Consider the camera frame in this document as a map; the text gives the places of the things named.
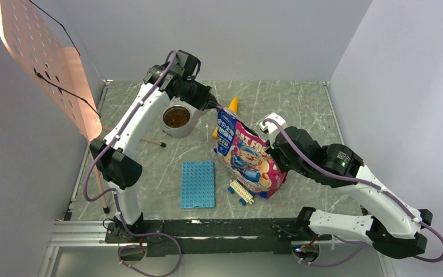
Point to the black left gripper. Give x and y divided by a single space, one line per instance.
206 100

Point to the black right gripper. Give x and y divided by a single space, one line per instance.
274 152

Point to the pink pet food bag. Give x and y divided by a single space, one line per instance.
243 151

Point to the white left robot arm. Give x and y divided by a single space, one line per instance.
165 87

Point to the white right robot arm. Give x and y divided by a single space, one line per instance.
392 227

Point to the near steel bowl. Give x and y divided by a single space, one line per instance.
176 116

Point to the beige toy car blue wheels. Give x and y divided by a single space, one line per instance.
246 197

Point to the blue studded building baseplate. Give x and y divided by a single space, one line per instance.
198 185

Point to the pink perforated stand board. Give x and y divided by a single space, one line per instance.
56 69

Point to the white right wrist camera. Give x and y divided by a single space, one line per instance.
267 125

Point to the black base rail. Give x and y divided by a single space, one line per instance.
215 236

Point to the aluminium frame rail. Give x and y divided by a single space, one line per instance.
82 251

